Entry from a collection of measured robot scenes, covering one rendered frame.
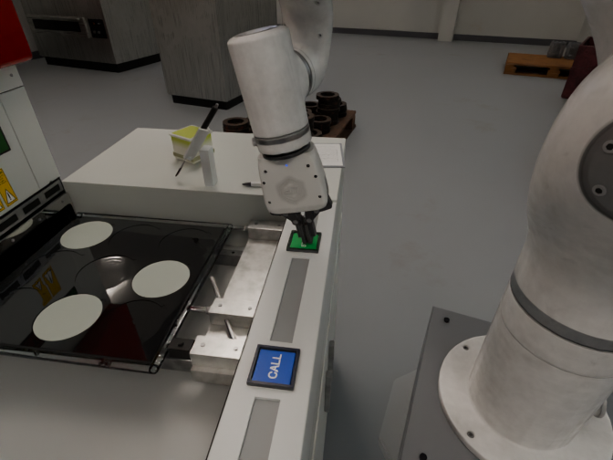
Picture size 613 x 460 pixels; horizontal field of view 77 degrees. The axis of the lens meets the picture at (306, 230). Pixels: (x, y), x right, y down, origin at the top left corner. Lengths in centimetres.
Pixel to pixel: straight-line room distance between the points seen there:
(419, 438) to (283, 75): 47
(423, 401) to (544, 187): 34
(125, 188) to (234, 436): 64
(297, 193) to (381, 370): 121
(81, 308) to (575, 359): 68
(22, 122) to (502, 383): 92
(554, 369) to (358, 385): 127
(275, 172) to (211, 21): 395
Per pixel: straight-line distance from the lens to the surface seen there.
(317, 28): 60
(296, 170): 58
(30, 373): 80
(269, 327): 54
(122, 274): 79
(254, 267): 76
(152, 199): 93
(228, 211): 87
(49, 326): 74
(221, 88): 460
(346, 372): 167
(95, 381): 74
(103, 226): 94
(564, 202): 27
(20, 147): 96
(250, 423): 47
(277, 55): 53
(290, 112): 55
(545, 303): 39
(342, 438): 154
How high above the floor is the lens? 137
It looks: 35 degrees down
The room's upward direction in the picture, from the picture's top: straight up
